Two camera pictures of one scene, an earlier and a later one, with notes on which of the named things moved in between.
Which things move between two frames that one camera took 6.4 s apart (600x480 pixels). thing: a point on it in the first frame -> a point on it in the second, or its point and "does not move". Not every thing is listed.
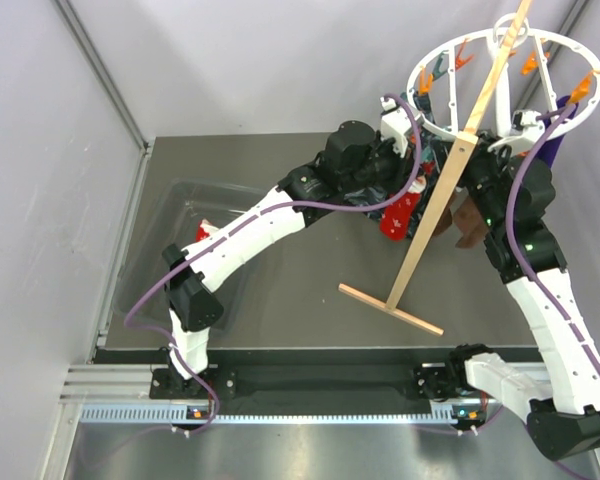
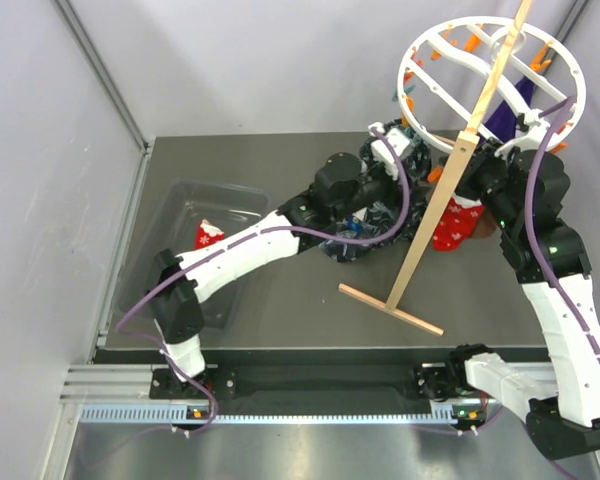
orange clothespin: (424, 86) -> (435, 174)
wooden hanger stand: (462, 148) does not move
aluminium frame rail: (121, 394) does not move
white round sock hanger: (514, 27) -> (556, 37)
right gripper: (482, 151) does not move
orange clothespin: (583, 87) -> (537, 65)
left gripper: (401, 146) -> (393, 171)
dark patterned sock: (433, 149) -> (374, 228)
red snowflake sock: (395, 219) -> (458, 223)
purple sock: (551, 148) -> (503, 122)
